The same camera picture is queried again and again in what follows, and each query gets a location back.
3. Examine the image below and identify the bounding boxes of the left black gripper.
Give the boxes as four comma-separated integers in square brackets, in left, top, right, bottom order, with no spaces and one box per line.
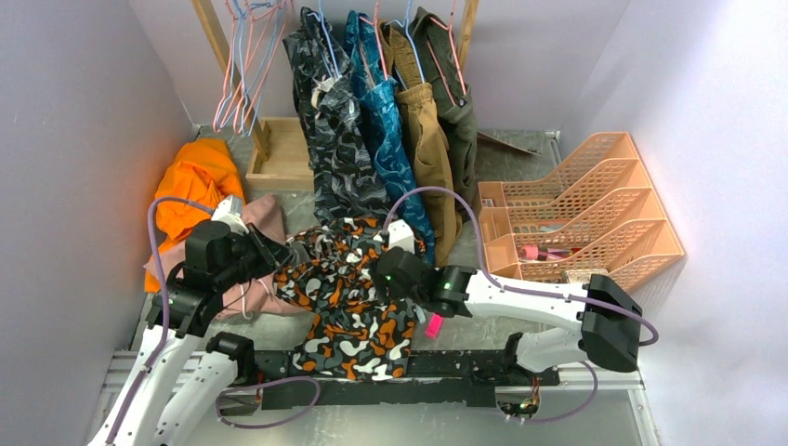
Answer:
[214,221,294,290]

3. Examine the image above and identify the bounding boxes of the orange camouflage shorts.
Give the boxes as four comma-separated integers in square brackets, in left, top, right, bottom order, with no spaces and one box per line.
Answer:
[272,216,417,382]

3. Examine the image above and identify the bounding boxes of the blue patterned shorts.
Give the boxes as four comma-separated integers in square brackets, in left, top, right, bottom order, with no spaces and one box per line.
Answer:
[343,10,436,267]

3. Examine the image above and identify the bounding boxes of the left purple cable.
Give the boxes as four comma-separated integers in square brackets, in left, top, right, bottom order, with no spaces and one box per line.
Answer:
[101,196,217,446]

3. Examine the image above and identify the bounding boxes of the pink wire hanger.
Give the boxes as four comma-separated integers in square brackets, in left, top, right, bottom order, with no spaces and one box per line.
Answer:
[212,1,291,134]

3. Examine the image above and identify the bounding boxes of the black grey patterned shorts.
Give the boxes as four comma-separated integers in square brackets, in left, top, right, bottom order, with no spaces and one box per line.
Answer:
[282,7,391,222]

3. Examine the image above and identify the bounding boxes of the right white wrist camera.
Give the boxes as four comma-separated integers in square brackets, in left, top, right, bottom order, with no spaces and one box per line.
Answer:
[387,219,416,254]

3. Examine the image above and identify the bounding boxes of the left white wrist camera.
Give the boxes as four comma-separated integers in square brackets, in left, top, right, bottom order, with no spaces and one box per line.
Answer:
[210,194,249,235]

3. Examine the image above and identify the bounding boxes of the aluminium frame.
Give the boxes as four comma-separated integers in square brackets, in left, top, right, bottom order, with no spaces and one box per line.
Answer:
[87,350,661,445]

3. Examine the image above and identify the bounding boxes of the wooden clothes rack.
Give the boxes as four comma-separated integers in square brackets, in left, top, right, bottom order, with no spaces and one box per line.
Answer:
[191,0,479,190]

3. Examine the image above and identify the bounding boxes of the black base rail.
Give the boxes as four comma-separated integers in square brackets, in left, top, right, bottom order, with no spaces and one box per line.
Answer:
[256,349,560,410]

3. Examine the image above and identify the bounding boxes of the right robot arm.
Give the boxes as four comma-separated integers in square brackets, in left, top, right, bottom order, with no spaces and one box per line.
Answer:
[372,247,642,385]

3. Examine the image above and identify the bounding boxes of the pink drawstring shorts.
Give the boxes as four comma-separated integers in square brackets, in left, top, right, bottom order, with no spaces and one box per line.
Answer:
[145,194,297,326]

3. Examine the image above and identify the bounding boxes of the peach plastic file organizer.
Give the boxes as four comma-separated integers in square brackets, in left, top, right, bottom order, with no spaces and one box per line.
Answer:
[478,132,685,291]

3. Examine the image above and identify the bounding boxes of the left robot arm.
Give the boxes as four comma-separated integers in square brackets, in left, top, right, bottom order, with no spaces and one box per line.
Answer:
[90,220,293,445]

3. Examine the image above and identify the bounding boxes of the tan brown shorts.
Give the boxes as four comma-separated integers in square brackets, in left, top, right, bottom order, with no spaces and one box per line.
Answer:
[380,25,462,266]

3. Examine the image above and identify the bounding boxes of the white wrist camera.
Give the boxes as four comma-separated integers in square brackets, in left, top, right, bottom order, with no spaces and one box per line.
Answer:
[387,219,416,254]
[210,194,249,235]

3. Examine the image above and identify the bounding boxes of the pink plastic clip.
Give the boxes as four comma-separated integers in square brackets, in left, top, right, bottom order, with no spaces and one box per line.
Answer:
[425,314,444,339]

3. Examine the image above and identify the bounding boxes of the dark olive green shorts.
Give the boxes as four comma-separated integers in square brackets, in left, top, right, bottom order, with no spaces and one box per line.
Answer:
[408,7,478,203]

